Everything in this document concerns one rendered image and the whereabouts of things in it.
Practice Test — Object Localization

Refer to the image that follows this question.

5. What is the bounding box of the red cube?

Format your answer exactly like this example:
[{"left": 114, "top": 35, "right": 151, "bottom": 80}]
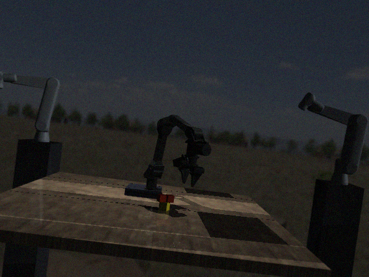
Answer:
[
  {"left": 166, "top": 194, "right": 175, "bottom": 203},
  {"left": 157, "top": 194, "right": 166, "bottom": 202}
]

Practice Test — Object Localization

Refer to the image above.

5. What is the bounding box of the olive yellow cube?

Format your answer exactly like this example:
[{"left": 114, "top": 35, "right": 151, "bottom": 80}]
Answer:
[{"left": 158, "top": 202, "right": 170, "bottom": 211}]

